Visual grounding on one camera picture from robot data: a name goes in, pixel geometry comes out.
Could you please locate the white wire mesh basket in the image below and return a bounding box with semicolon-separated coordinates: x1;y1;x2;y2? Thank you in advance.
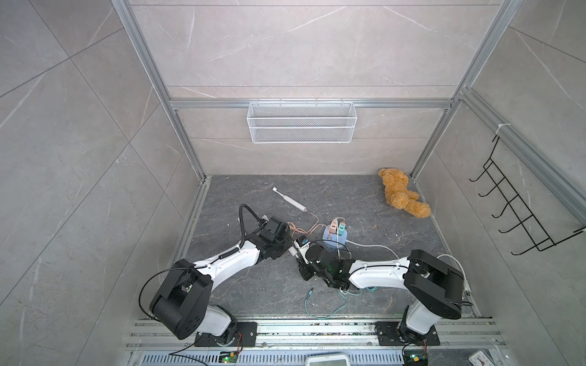
247;102;357;144

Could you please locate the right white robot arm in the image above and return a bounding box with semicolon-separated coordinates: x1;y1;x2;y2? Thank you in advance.
296;242;465;343

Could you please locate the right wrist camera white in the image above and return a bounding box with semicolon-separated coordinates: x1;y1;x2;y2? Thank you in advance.
294;235;310;263

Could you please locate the black wire hook rack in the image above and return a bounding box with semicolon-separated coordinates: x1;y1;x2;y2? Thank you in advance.
468;137;585;256

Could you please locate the white electric toothbrush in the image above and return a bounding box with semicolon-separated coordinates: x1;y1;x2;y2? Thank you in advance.
273;187;307;212
288;246;298;257

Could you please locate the brown teddy bear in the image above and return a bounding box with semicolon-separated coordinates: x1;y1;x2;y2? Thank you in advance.
378;169;431;218

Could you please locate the green charging cable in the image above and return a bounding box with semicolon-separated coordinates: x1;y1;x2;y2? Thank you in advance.
304;285;380;320

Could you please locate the teal charger plug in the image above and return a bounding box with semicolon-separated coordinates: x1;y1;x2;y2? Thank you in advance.
337;222;346;236

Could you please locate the blue power strip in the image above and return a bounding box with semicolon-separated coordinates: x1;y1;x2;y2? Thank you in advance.
322;228;348;250

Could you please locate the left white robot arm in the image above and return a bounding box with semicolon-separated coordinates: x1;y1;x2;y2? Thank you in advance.
138;204;292;346

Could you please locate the pink charging cable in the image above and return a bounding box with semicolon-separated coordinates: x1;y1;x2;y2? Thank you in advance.
287;210;333;236

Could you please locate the white power strip cord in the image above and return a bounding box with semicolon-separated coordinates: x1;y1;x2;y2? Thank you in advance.
345;239;472;294

